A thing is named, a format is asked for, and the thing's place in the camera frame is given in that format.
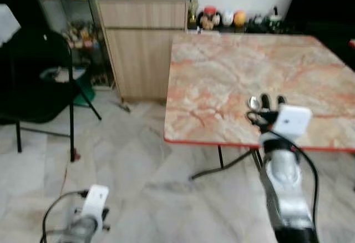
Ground black metal table leg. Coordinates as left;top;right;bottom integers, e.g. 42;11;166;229
191;145;265;180

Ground green white small figurine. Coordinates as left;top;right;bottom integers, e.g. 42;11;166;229
266;6;284;32

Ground orange round toy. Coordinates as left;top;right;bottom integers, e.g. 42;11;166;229
234;10;247;27

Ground white round toy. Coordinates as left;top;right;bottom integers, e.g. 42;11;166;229
221;11;234;27

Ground jar with red lid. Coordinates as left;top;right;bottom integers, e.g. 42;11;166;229
199;6;220;31

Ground black television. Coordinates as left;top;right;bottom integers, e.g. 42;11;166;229
286;0;355;33

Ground gold trophy with blue ball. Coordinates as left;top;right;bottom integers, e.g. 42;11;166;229
187;0;201;31

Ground green bin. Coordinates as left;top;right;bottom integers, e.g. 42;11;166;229
71;65;97;108

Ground light wooden cabinet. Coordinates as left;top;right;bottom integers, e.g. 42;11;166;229
94;0;190;104

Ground black folding chair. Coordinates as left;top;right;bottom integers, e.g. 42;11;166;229
0;27;104;163

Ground glass display shelf with figurines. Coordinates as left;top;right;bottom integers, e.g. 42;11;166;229
31;0;115;88

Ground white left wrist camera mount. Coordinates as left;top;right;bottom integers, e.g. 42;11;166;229
83;185;110;222

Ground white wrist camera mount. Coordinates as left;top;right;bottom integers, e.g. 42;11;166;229
83;185;110;222
273;105;313;140

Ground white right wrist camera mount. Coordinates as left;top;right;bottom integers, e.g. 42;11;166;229
273;105;313;140

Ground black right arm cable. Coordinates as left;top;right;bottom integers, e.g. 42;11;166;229
277;132;321;227

